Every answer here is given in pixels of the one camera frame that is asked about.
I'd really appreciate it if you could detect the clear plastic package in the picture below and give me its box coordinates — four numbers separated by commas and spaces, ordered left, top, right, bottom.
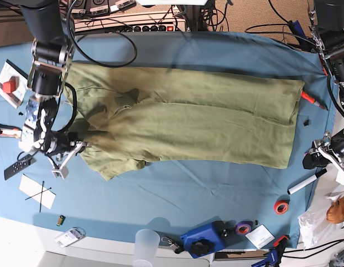
54, 227, 86, 248

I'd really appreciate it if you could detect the black knob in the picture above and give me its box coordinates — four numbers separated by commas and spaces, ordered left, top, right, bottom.
190, 239, 214, 257

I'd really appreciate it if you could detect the translucent plastic cup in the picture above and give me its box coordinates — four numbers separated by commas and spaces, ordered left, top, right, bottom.
132, 229, 161, 267

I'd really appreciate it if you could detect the red cube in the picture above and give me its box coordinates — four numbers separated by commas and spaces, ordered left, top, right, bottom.
2, 81, 17, 94

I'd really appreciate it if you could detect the black zip tie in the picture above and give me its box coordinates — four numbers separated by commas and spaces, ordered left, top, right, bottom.
39, 181, 44, 213
25, 187, 52, 200

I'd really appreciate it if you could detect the blue orange bar clamp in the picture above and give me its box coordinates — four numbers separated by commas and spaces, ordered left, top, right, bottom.
251, 235, 289, 267

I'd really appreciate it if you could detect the blue table cloth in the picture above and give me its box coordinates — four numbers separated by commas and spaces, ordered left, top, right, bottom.
0, 32, 336, 246

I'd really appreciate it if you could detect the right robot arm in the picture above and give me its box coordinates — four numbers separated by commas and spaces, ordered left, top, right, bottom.
19, 1, 88, 177

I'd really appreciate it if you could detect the white paper card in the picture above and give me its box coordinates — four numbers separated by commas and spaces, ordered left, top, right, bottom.
19, 175, 56, 209

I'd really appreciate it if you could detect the white power strip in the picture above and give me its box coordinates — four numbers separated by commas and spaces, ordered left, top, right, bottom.
74, 18, 188, 33

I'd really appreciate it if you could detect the white black marker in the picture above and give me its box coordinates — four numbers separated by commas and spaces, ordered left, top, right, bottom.
287, 169, 327, 195

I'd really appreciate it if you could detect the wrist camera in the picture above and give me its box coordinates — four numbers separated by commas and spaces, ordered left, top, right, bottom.
52, 167, 68, 180
335, 170, 344, 185

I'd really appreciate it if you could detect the olive green t-shirt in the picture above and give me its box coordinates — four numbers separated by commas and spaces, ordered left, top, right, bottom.
67, 63, 305, 180

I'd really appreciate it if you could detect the orange handled screwdriver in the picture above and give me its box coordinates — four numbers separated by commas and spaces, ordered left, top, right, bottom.
301, 91, 327, 110

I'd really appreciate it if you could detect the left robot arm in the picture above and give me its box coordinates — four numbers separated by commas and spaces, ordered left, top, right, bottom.
303, 1, 344, 176

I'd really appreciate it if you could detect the silver carabiner keyring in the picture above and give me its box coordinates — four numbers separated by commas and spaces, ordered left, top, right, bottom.
161, 236, 181, 250

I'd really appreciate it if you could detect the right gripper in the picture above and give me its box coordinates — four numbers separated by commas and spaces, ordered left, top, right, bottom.
45, 132, 90, 170

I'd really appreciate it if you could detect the blue plastic box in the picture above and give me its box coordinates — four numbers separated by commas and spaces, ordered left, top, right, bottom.
180, 222, 226, 259

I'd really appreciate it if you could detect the white square card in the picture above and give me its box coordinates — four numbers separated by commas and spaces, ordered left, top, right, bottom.
246, 225, 275, 249

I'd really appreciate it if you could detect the purple tape roll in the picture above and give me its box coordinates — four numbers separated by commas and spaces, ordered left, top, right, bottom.
235, 221, 253, 236

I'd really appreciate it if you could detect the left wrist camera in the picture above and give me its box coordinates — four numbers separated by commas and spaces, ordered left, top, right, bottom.
335, 170, 344, 185

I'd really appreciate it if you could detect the orange white utility knife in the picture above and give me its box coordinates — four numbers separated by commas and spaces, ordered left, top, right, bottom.
0, 124, 22, 139

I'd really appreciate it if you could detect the black remote control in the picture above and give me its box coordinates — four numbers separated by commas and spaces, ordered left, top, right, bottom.
4, 155, 36, 180

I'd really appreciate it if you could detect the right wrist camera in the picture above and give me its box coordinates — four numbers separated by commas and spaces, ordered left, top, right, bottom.
52, 167, 68, 180

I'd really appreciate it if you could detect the brown bread roll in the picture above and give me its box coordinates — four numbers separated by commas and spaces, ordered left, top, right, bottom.
326, 197, 344, 224

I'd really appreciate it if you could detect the white plastic bag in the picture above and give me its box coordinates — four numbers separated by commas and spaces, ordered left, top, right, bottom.
298, 185, 344, 249

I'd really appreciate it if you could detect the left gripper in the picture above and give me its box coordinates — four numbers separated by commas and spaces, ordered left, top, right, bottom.
302, 132, 344, 172

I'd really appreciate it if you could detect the orange tape roll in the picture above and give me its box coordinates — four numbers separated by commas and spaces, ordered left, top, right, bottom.
273, 200, 289, 215

